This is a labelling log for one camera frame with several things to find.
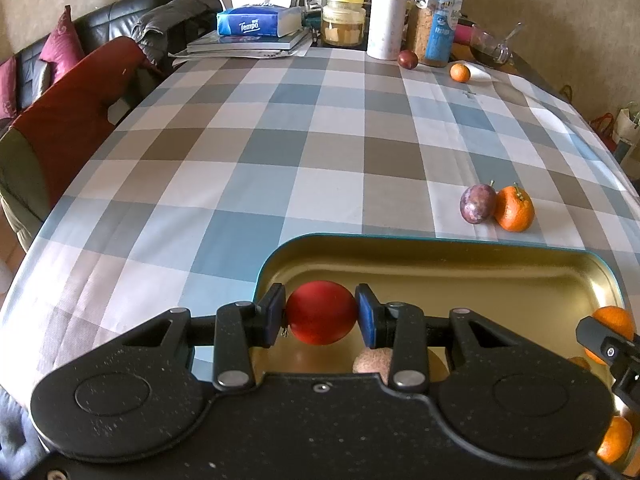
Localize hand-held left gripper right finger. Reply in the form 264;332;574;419
354;282;513;393

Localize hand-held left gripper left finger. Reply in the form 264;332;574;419
120;282;287;392

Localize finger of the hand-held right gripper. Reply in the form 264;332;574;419
575;316;640;411

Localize red tomato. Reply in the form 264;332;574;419
285;281;359;346

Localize gold tin tray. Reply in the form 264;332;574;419
252;232;632;471

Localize beige rough round fruit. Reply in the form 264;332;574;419
352;346;396;376

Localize orange with stem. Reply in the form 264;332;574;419
494;183;536;233

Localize purple plum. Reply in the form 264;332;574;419
459;180;498;225

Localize white shopping bag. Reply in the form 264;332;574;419
614;102;640;181

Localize red shopping bag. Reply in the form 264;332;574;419
590;112;616;152

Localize stack of magazines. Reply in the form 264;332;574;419
172;27;313;61

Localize blue cloth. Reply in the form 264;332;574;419
0;387;48;471

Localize yellow-lid glass jar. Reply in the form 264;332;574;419
321;0;366;47

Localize blue tissue pack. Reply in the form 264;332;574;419
216;5;303;38

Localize glass bowl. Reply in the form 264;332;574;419
470;24;513;67

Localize glass jar with blue label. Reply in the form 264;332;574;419
406;0;467;67

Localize white thermos with purple lid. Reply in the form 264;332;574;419
367;0;411;61

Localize metal spoon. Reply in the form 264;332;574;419
492;22;524;58

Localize grey jacket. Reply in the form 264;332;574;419
132;0;223;63

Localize black leather sofa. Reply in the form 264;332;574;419
0;0;173;116

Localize magenta pillow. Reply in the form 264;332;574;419
0;55;19;121
39;5;86;83

